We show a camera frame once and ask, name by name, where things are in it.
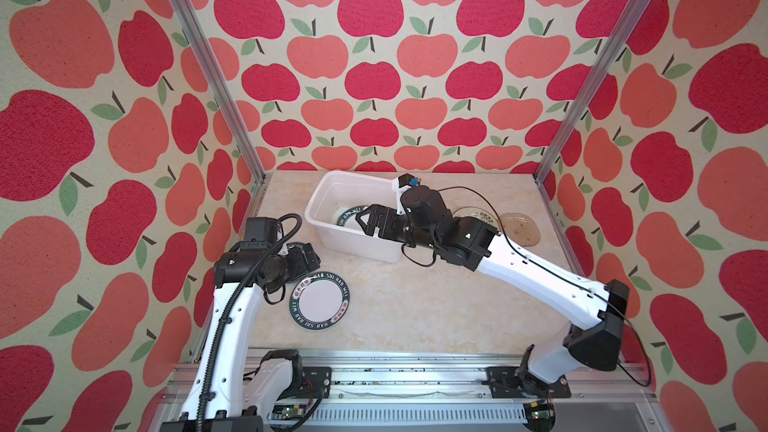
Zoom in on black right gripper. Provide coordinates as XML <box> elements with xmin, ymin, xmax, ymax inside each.
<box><xmin>353</xmin><ymin>197</ymin><xmax>439</xmax><ymax>256</ymax></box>

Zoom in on cream plate with plant drawing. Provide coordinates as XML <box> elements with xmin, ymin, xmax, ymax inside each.
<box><xmin>453</xmin><ymin>206</ymin><xmax>499</xmax><ymax>229</ymax></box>

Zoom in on white plate lettered dark rim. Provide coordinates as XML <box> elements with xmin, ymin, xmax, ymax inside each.
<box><xmin>335</xmin><ymin>205</ymin><xmax>367</xmax><ymax>231</ymax></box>

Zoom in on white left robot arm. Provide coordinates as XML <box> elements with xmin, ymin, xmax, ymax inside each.
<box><xmin>160</xmin><ymin>213</ymin><xmax>325</xmax><ymax>431</ymax></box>

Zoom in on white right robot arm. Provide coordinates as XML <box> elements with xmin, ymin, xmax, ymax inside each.
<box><xmin>355</xmin><ymin>185</ymin><xmax>629</xmax><ymax>396</ymax></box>

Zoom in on white plastic bin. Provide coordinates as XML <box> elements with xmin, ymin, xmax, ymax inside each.
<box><xmin>304</xmin><ymin>171</ymin><xmax>402</xmax><ymax>263</ymax></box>

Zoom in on beige speckled plate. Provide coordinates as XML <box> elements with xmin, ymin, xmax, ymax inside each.
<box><xmin>500</xmin><ymin>213</ymin><xmax>541</xmax><ymax>247</ymax></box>

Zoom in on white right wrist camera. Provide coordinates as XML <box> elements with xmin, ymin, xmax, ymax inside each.
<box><xmin>391</xmin><ymin>173</ymin><xmax>421</xmax><ymax>215</ymax></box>

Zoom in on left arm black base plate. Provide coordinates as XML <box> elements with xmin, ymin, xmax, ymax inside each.
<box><xmin>297</xmin><ymin>366</ymin><xmax>333</xmax><ymax>399</ymax></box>

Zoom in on black corrugated cable conduit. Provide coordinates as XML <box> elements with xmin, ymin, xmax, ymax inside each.
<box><xmin>194</xmin><ymin>212</ymin><xmax>304</xmax><ymax>432</ymax></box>

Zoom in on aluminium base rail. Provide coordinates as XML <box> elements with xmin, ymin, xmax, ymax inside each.
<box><xmin>152</xmin><ymin>348</ymin><xmax>667</xmax><ymax>431</ymax></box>

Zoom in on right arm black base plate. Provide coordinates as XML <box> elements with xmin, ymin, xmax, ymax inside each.
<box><xmin>483</xmin><ymin>367</ymin><xmax>572</xmax><ymax>399</ymax></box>

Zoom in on left aluminium frame post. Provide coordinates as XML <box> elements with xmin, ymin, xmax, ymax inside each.
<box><xmin>169</xmin><ymin>0</ymin><xmax>267</xmax><ymax>184</ymax></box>

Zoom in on aluminium frame post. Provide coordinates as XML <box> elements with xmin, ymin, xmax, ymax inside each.
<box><xmin>169</xmin><ymin>0</ymin><xmax>267</xmax><ymax>184</ymax></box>
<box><xmin>534</xmin><ymin>0</ymin><xmax>651</xmax><ymax>190</ymax></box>

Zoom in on right aluminium frame post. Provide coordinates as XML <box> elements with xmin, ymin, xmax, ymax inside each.
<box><xmin>534</xmin><ymin>0</ymin><xmax>651</xmax><ymax>190</ymax></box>

